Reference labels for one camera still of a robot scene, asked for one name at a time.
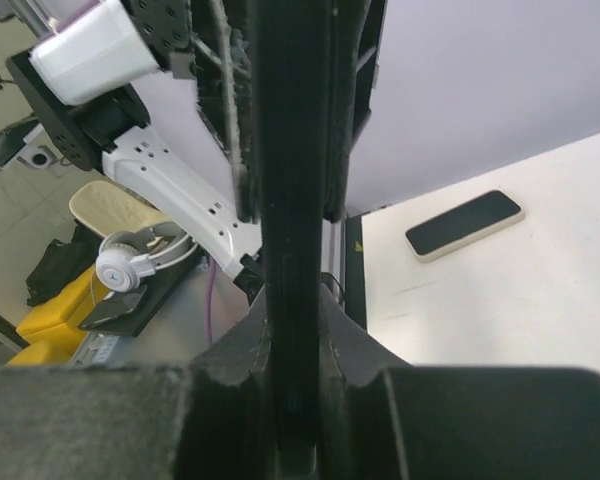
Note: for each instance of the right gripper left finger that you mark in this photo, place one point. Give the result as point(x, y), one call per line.
point(209, 418)

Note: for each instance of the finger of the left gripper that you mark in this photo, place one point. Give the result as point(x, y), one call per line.
point(355, 39)
point(221, 41)

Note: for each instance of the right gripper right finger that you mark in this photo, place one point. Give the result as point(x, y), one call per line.
point(382, 418)

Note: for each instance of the black smartphone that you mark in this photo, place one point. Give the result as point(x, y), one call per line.
point(291, 88)

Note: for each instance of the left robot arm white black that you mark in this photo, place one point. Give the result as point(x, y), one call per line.
point(113, 135)

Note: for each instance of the black phone cream case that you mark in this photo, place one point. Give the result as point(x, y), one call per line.
point(463, 225)

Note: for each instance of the black tablet on desk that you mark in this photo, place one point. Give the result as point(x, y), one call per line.
point(126, 314)

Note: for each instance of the white headphones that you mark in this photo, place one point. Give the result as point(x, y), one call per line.
point(125, 258)

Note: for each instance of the yellow box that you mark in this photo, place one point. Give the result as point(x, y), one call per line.
point(52, 329)

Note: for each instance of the cream cushion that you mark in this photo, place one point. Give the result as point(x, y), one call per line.
point(105, 208)

